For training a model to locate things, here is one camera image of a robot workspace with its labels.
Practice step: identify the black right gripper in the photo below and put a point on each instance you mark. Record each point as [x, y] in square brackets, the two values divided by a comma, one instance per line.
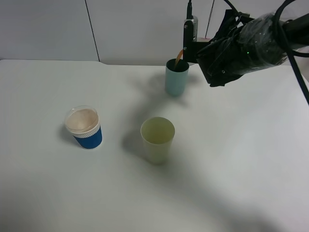
[223, 61]

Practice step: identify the clear plastic drink bottle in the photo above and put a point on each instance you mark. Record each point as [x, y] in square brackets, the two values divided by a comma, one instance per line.
[200, 39]

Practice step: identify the black wrapped robot arm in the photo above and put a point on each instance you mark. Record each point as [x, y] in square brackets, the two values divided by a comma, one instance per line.
[257, 38]

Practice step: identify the teal plastic cup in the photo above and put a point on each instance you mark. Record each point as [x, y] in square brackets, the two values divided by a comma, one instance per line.
[176, 77]

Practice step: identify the pale green plastic cup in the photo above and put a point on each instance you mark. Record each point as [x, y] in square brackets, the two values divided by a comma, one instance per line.
[157, 135]

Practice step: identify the blue sleeved clear cup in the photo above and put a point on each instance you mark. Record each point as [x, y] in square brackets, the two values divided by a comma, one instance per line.
[83, 123]

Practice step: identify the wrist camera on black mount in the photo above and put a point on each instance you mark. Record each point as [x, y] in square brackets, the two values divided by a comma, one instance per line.
[190, 44]

